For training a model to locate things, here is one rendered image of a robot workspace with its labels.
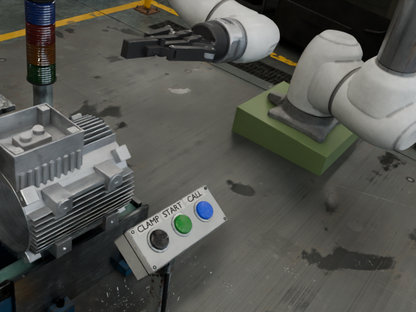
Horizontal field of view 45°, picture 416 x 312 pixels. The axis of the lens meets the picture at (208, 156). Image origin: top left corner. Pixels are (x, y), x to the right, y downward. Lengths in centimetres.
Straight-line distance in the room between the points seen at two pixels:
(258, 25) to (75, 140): 49
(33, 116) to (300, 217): 70
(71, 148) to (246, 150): 74
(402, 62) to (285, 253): 51
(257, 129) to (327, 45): 30
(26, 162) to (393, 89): 85
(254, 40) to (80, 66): 83
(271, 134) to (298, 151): 9
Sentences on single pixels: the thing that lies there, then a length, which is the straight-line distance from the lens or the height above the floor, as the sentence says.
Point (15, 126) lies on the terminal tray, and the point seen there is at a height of 112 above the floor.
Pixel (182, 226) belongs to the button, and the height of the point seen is 107.
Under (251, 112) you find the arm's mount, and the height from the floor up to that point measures 88.
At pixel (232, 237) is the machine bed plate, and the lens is 115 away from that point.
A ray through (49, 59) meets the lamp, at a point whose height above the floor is 109.
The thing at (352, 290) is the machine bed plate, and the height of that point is 80.
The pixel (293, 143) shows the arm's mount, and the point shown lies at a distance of 142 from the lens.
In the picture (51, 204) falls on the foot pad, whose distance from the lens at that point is 79.
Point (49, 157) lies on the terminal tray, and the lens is 78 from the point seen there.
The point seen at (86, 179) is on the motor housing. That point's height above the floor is 106.
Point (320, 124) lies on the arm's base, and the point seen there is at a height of 90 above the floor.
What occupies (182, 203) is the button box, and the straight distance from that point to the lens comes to 78.
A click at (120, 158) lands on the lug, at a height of 108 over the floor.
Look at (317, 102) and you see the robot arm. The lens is 140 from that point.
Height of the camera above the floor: 159
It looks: 35 degrees down
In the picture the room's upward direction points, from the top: 12 degrees clockwise
